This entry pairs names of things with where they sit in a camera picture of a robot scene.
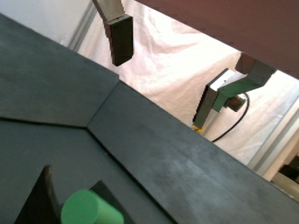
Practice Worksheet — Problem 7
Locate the black curved holder stand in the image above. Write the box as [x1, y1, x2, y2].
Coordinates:
[13, 164, 138, 224]

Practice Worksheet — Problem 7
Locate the aluminium frame post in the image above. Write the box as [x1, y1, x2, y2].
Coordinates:
[68, 3, 98, 52]

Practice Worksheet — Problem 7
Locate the black cable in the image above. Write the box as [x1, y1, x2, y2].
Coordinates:
[210, 92, 251, 144]

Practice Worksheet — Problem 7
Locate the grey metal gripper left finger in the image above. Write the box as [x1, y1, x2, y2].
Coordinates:
[92, 0, 134, 66]

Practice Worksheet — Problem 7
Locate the white cloth backdrop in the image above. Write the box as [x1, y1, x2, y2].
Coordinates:
[79, 0, 299, 164]

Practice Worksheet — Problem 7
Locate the green cylinder peg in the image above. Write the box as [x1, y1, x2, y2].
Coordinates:
[60, 190, 126, 224]

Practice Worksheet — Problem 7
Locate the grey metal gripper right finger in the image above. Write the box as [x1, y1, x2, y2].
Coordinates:
[192, 53, 276, 129]

